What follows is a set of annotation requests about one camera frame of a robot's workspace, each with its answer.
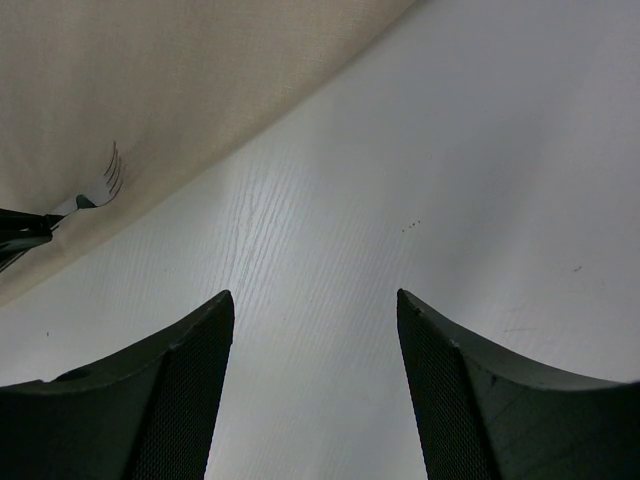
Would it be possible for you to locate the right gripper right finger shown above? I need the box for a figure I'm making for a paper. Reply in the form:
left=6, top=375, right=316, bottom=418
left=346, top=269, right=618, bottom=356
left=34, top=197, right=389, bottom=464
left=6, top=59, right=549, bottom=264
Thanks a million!
left=397, top=290, right=639, bottom=479

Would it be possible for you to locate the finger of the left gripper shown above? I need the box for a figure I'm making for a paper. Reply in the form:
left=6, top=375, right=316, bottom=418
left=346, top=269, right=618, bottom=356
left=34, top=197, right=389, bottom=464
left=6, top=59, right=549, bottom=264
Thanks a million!
left=1, top=209, right=63, bottom=250

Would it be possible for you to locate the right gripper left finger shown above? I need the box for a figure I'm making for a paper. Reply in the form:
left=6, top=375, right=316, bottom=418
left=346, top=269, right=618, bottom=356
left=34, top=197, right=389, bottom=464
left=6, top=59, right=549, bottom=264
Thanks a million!
left=1, top=291, right=235, bottom=479

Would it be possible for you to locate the silver fork black handle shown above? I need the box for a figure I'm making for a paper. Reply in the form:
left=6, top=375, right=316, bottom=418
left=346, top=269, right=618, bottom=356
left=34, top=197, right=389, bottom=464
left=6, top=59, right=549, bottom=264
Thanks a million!
left=46, top=143, right=124, bottom=229

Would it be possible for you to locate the beige cloth napkin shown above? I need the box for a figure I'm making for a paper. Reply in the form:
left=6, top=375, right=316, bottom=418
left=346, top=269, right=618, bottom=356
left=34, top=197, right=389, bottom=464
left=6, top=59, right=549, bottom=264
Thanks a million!
left=1, top=1, right=408, bottom=302

